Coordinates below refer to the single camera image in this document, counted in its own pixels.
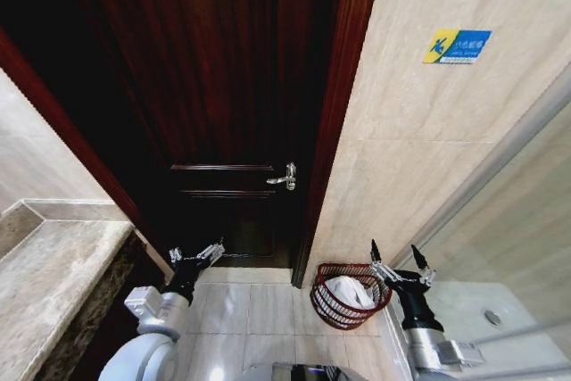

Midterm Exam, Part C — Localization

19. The blue yellow wall sign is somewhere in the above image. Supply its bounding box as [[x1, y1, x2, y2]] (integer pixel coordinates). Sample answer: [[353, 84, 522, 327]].
[[421, 29, 493, 66]]

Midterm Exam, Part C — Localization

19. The glass shower door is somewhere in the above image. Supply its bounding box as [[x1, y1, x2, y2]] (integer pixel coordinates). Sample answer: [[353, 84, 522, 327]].
[[390, 59, 571, 355]]

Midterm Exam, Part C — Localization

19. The white used towel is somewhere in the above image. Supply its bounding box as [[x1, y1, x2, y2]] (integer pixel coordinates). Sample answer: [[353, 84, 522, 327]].
[[323, 275, 378, 311]]

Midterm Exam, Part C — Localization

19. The red wire hamper basket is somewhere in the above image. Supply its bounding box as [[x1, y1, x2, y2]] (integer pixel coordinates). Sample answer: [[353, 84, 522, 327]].
[[310, 262, 394, 332]]

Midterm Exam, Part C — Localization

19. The dark red door frame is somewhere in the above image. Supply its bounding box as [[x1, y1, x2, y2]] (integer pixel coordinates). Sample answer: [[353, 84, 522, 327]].
[[0, 0, 387, 291]]

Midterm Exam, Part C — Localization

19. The white robot front shell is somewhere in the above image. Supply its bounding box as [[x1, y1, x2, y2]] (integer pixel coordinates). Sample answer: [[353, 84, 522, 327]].
[[248, 360, 417, 381]]

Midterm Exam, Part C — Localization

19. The dark wooden door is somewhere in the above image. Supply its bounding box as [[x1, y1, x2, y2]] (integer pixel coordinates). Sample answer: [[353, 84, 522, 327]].
[[57, 0, 350, 269]]

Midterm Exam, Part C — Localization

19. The silver door handle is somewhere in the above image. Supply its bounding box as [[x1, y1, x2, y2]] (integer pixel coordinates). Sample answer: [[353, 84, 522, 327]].
[[266, 162, 298, 192]]

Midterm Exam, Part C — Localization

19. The grey marble counter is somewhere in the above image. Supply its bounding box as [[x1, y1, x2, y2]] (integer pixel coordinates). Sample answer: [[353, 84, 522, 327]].
[[0, 197, 149, 381]]

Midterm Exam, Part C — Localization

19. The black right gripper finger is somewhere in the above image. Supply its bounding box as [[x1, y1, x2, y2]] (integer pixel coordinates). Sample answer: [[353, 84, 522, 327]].
[[368, 239, 396, 282], [410, 244, 436, 286]]

